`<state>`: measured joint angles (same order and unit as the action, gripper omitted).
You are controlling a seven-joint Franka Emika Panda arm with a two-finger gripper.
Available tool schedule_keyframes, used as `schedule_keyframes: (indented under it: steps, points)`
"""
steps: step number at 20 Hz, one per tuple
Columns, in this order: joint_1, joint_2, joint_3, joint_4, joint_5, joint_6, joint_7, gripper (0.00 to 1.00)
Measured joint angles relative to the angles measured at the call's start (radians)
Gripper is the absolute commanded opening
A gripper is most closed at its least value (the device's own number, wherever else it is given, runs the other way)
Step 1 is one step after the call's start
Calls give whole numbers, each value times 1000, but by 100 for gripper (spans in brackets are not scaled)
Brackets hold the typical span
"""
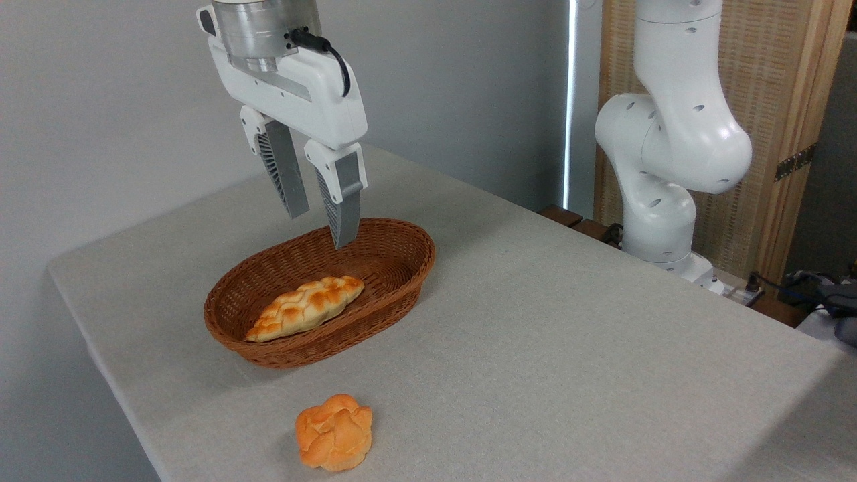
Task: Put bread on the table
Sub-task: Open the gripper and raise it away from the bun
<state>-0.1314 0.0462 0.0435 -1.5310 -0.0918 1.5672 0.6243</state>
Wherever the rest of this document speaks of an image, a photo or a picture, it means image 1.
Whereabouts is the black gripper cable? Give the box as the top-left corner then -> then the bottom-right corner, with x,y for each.
289,27 -> 352,98

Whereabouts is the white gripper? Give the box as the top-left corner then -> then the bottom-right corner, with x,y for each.
208,37 -> 368,250

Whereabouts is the wooden woven screen panel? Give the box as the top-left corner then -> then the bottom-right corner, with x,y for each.
595,0 -> 854,282

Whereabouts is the long braided bread loaf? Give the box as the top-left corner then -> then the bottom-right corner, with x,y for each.
245,275 -> 366,343

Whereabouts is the round orange bread bun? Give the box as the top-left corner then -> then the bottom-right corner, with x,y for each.
295,394 -> 373,473

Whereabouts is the brown woven wicker basket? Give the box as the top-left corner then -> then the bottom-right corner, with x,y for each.
204,217 -> 437,369

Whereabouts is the dark cloth and cable bundle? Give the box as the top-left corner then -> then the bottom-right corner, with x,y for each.
780,266 -> 857,349

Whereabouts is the metal screen hinge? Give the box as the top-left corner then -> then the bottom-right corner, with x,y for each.
775,143 -> 817,183

